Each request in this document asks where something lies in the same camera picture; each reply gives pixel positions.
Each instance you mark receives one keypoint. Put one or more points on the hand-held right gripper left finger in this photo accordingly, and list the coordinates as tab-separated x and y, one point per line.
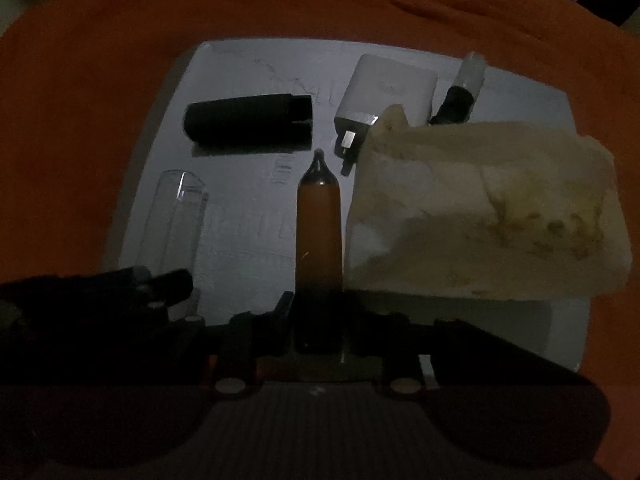
287	321

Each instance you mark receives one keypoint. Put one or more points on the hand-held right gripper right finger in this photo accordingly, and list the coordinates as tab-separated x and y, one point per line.
353	321

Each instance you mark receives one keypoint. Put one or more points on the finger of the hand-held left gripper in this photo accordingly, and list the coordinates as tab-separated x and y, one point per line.
172	285
122	279

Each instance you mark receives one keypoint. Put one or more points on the clear plastic tube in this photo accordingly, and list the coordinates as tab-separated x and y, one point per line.
172	220

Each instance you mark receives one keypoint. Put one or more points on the orange tube with clear tip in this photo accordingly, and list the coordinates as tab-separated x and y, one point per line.
318	240

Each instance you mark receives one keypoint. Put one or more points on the crumpled stained tissue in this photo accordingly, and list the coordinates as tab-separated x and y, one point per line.
480	210

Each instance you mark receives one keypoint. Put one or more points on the black ribbed cylinder cap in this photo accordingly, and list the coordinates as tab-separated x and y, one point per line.
247	121

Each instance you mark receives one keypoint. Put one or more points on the orange table cloth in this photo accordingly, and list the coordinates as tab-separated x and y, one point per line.
100	60

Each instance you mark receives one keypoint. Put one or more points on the white charger plug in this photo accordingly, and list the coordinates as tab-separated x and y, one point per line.
385	92

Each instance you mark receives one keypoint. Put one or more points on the white board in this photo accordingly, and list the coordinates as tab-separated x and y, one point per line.
250	65

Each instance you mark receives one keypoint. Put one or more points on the black marker with white cap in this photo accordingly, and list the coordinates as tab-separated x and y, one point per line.
462	90

